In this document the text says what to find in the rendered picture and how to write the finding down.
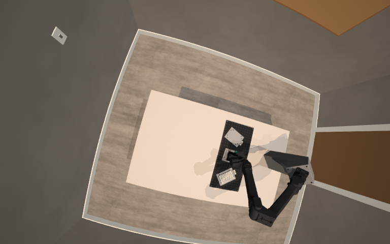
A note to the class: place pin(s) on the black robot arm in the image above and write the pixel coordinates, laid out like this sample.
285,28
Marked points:
257,212

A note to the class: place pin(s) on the white well plate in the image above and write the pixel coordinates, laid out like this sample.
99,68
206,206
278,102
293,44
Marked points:
226,176

